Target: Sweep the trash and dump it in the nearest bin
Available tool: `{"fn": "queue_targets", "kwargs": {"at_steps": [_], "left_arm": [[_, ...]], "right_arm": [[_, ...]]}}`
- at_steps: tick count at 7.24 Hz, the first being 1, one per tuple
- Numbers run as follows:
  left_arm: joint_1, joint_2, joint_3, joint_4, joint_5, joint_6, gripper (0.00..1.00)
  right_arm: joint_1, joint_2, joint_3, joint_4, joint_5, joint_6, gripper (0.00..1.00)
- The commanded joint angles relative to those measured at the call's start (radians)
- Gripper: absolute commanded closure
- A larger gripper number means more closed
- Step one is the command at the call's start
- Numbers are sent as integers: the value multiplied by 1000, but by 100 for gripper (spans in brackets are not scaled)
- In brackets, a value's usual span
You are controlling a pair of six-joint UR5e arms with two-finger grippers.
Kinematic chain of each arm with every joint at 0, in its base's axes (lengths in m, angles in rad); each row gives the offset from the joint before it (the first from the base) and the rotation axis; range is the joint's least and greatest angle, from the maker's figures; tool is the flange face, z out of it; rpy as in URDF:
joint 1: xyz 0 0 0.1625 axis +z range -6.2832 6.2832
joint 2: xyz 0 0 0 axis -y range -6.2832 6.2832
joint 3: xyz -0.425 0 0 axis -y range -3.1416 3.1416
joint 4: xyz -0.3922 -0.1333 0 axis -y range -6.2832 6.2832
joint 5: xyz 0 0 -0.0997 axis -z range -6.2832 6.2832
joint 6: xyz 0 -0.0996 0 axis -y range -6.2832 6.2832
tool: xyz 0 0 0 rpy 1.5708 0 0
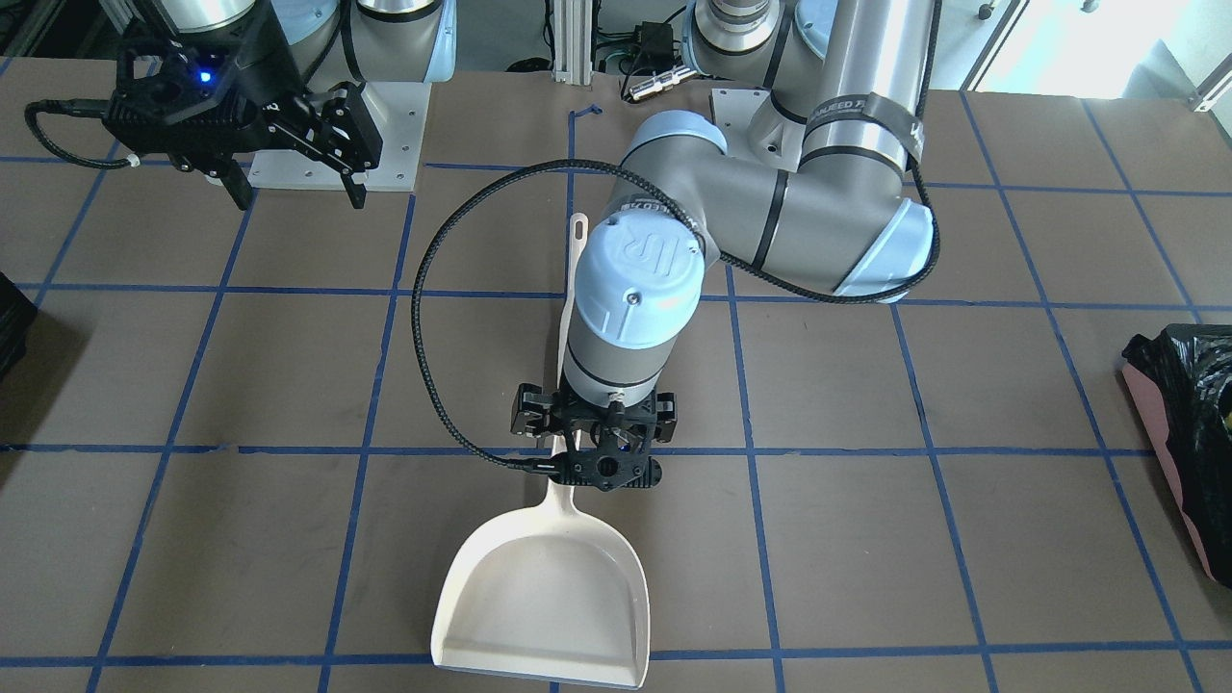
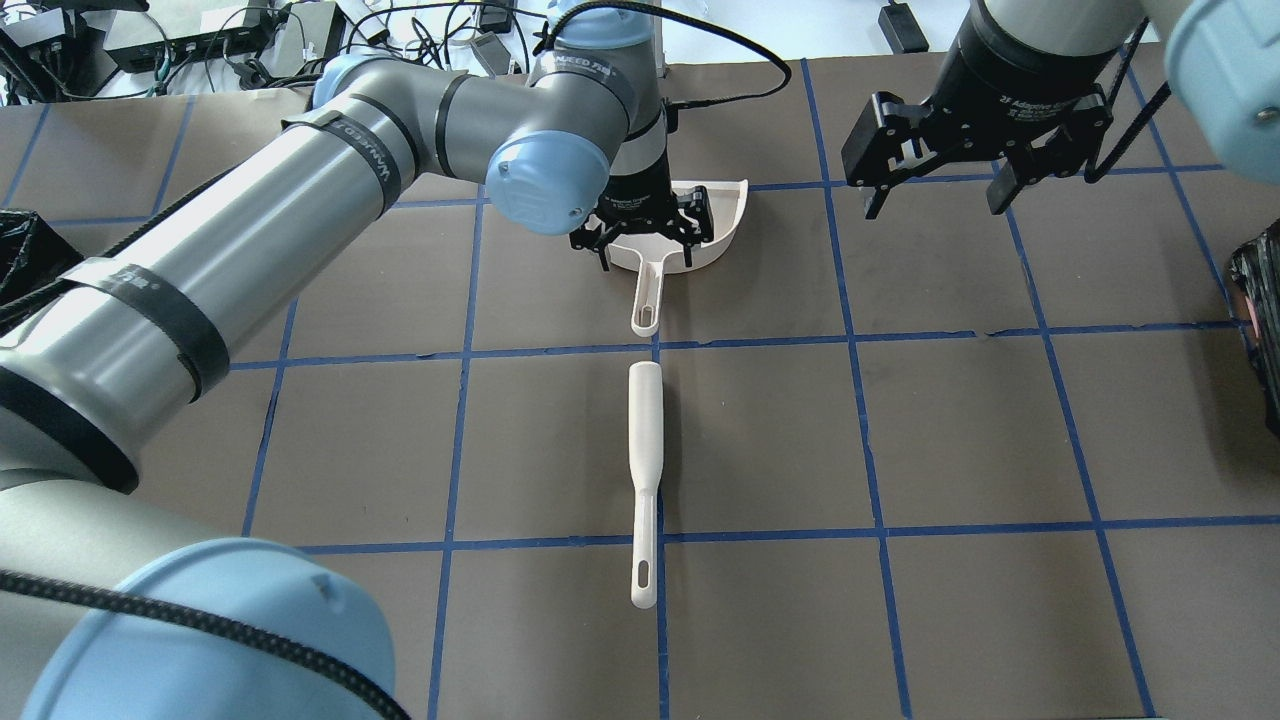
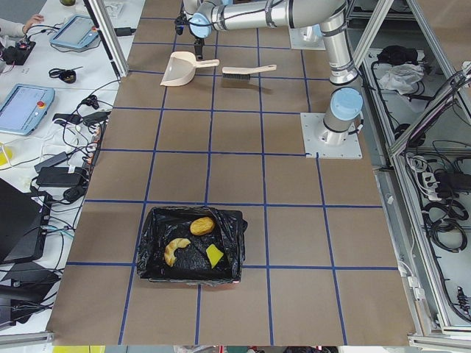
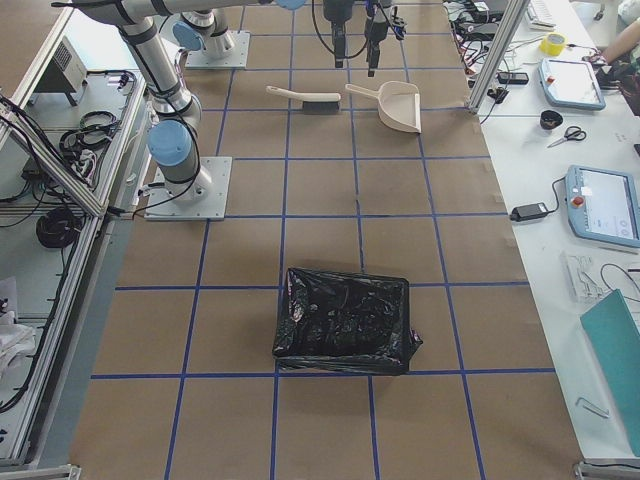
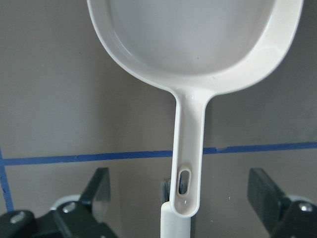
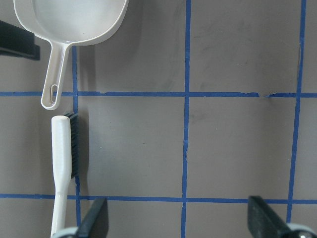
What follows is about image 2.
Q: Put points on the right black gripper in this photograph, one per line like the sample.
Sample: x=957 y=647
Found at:
x=1010 y=75

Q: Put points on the pink bin with black bag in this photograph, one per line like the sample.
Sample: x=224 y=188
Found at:
x=33 y=257

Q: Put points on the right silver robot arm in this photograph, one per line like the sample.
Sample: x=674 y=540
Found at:
x=1020 y=85

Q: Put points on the white plastic dustpan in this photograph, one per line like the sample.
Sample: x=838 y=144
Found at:
x=653 y=258

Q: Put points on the white hand brush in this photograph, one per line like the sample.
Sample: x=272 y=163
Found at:
x=646 y=451

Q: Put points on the grey power adapter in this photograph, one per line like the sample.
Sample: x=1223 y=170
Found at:
x=492 y=55

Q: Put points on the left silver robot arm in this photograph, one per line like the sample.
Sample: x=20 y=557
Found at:
x=113 y=609

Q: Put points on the black bin at left edge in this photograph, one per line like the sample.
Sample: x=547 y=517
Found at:
x=1253 y=272

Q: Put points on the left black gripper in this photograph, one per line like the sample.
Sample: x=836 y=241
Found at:
x=640 y=188

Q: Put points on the black charger top right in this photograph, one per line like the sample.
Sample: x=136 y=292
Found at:
x=901 y=30

